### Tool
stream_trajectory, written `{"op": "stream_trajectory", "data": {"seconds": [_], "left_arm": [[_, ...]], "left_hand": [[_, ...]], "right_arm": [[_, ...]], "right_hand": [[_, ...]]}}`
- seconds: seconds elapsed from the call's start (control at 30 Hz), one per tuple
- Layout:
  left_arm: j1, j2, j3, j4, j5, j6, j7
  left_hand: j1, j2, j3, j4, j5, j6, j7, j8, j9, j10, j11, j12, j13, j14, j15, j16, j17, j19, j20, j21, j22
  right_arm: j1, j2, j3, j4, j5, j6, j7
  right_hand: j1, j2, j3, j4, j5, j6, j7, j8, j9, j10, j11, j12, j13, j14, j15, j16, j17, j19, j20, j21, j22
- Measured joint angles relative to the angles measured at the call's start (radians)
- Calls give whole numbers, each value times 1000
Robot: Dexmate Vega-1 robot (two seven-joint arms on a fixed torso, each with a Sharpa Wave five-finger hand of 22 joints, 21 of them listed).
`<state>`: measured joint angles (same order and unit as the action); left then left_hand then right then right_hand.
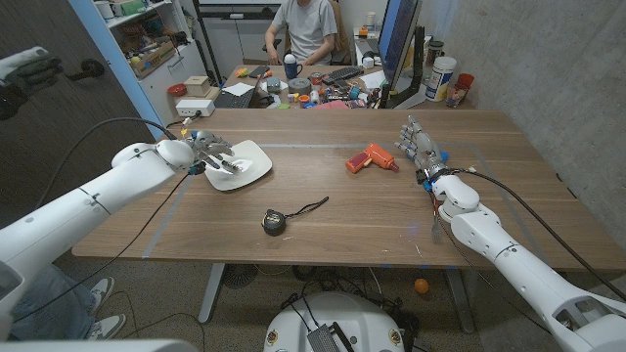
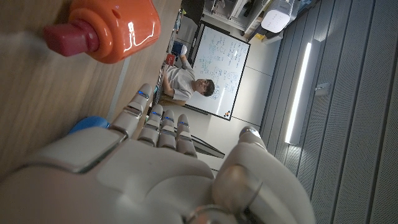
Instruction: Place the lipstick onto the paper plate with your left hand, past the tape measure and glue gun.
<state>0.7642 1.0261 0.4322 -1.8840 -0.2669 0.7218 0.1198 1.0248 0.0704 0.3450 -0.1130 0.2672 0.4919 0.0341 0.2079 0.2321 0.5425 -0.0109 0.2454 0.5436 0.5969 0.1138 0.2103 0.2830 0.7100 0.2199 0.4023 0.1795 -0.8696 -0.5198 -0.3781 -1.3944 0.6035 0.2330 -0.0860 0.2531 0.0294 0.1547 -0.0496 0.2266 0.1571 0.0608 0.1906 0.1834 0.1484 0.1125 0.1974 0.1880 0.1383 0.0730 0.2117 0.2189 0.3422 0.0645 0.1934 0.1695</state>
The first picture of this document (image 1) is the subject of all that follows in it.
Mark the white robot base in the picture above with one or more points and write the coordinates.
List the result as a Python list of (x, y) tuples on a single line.
[(362, 322)]

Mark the white paper plate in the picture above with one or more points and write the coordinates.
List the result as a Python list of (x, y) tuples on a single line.
[(254, 168)]

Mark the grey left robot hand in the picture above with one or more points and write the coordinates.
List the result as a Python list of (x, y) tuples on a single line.
[(210, 146)]

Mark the black keyboard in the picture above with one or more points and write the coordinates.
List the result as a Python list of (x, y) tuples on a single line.
[(342, 74)]

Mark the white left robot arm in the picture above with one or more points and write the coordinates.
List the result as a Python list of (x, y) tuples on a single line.
[(98, 195)]

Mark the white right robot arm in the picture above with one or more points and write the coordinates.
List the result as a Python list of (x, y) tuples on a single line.
[(484, 239)]

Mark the small blue object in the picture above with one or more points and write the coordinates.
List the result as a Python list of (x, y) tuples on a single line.
[(444, 156)]

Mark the black white teleoperation glove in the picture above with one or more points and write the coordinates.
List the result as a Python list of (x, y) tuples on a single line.
[(27, 73)]

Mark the white sneaker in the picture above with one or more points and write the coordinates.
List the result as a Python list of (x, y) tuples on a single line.
[(110, 326), (103, 291)]

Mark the white robot torso edge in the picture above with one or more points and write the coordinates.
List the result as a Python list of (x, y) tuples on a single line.
[(98, 346)]

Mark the white canister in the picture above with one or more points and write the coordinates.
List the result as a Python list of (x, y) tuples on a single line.
[(440, 78)]

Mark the red soda can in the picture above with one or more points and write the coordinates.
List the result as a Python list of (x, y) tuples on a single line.
[(316, 80)]

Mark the computer monitor on stand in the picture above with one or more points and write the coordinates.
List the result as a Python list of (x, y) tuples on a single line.
[(398, 39)]

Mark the white shelf unit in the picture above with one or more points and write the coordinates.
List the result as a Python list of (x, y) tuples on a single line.
[(166, 83)]

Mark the cardboard box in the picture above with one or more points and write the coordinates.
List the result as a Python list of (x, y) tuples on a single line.
[(154, 61)]

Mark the wooden office desk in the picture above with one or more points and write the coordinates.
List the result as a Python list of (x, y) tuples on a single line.
[(315, 69)]

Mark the seated person grey shirt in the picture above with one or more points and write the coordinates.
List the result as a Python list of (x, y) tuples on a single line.
[(305, 29)]

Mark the orange toy drill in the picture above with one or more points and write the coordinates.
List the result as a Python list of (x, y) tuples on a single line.
[(379, 155)]

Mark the white table leg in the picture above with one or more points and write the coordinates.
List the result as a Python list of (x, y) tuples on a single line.
[(211, 293), (460, 303)]

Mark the dark laptop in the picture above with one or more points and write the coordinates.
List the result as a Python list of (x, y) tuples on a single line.
[(235, 99)]

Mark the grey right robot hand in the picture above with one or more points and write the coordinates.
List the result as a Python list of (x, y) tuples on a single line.
[(425, 150)]

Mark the blue mug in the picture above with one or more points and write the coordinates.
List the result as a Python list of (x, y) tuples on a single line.
[(292, 68)]

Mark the small beige box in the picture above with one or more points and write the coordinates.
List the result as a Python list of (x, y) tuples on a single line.
[(198, 86)]

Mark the orange ball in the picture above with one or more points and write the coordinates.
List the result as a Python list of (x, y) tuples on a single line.
[(421, 286)]

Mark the brown chair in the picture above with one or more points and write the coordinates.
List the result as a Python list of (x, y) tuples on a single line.
[(342, 34)]

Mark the black phone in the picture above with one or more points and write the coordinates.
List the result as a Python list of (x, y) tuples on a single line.
[(258, 72)]

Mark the clear plastic cup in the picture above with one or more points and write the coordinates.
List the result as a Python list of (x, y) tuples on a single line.
[(454, 97)]

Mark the red bowl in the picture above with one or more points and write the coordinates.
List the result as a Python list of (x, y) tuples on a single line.
[(177, 90)]

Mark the white power box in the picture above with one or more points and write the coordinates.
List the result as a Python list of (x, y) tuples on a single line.
[(194, 107)]

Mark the grey tape roll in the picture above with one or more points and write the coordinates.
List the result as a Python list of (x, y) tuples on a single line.
[(299, 87)]

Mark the red cup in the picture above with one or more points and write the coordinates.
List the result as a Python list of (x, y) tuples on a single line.
[(465, 80)]

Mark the black tape measure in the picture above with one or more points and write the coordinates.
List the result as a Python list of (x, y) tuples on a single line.
[(274, 222)]

